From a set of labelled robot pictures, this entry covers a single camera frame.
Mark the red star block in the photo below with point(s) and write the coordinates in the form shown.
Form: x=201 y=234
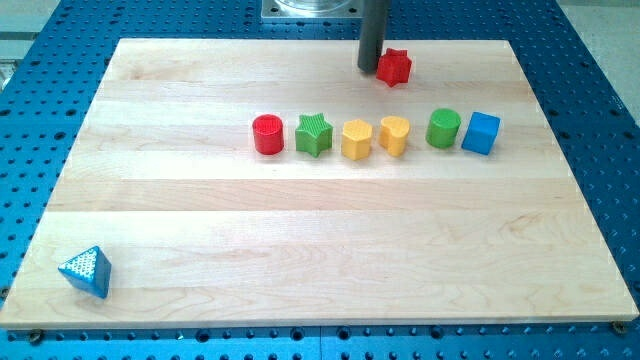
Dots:
x=394 y=67

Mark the green star block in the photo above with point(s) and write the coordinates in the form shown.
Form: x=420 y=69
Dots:
x=313 y=134

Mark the yellow hexagon block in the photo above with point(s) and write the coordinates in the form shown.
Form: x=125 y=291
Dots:
x=356 y=139

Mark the red cylinder block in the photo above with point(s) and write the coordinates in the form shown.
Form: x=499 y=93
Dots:
x=268 y=134

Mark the yellow heart block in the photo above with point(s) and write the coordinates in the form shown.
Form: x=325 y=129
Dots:
x=393 y=135

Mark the wooden board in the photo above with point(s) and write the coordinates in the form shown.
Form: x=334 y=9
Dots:
x=204 y=231

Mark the green cylinder block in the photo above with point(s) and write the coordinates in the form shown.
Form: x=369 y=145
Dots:
x=443 y=127

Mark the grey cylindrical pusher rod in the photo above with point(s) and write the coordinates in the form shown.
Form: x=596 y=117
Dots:
x=372 y=34

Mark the blue cube block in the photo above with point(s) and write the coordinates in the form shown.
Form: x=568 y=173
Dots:
x=481 y=133

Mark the blue triangle block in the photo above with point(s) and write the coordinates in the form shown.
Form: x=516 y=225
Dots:
x=88 y=271

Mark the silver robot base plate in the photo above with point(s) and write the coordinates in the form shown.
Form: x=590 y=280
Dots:
x=310 y=9

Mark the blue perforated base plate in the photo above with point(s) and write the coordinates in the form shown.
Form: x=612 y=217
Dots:
x=45 y=102

